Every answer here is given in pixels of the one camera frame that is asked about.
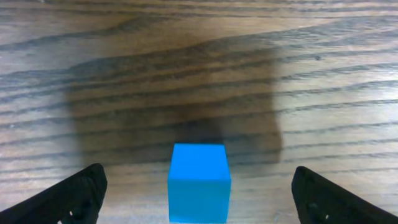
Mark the blue cube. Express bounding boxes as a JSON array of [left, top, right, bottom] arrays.
[[167, 142, 233, 224]]

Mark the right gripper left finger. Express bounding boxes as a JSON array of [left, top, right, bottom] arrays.
[[0, 162, 108, 224]]

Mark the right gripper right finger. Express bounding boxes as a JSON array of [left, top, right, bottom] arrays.
[[291, 166, 398, 224]]

